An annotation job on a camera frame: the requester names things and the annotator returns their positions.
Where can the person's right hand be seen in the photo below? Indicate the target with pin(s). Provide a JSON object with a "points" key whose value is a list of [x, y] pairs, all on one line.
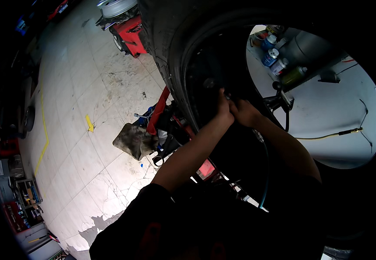
{"points": [[244, 113]]}

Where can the person's left hand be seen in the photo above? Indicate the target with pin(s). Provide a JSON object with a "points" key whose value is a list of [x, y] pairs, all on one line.
{"points": [[224, 112]]}

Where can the person's right fingers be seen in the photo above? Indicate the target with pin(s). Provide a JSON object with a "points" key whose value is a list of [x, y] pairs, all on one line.
{"points": [[235, 105]]}

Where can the person's left fingers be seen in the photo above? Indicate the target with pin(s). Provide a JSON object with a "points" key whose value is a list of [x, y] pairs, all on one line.
{"points": [[223, 97]]}

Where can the black knob lever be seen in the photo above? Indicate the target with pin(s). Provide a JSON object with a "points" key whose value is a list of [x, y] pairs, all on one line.
{"points": [[280, 91]]}

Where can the white spray can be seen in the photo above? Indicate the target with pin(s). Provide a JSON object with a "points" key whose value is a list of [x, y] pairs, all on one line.
{"points": [[279, 66]]}

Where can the blue can with silver lid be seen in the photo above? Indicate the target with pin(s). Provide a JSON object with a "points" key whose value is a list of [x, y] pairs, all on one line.
{"points": [[269, 58]]}

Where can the green spray can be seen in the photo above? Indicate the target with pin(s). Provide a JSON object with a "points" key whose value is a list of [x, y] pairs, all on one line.
{"points": [[292, 75]]}

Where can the blue can with white cap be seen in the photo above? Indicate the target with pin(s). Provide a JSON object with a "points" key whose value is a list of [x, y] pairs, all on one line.
{"points": [[268, 42]]}

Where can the large black tyre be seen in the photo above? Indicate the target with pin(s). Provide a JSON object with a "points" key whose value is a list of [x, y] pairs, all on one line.
{"points": [[175, 42]]}

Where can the metal lug wrench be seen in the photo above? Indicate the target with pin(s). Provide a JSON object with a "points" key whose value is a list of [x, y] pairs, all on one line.
{"points": [[140, 116]]}

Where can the grey metal tank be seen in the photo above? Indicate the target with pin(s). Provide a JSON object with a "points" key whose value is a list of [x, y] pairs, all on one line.
{"points": [[308, 48]]}

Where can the dirty grey rag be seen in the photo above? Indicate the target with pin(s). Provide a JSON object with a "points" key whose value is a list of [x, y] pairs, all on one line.
{"points": [[134, 141]]}

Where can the red tyre changer machine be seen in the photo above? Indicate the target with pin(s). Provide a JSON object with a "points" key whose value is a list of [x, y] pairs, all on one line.
{"points": [[130, 34]]}

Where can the person's body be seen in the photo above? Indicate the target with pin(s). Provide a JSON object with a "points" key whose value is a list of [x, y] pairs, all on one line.
{"points": [[181, 227]]}

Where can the silver wheel rim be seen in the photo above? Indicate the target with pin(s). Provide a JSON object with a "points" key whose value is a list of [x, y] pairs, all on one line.
{"points": [[116, 7]]}

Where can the red car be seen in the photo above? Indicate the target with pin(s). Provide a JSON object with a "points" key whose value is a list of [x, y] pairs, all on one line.
{"points": [[58, 9]]}

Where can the small black wheel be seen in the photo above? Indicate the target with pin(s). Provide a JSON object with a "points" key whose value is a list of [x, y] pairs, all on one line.
{"points": [[29, 118]]}

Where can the cluttered tool shelf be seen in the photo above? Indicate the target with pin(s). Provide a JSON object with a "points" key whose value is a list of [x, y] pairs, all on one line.
{"points": [[22, 201]]}

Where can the black wall bracket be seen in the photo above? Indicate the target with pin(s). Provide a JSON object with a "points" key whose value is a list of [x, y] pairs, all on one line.
{"points": [[329, 77]]}

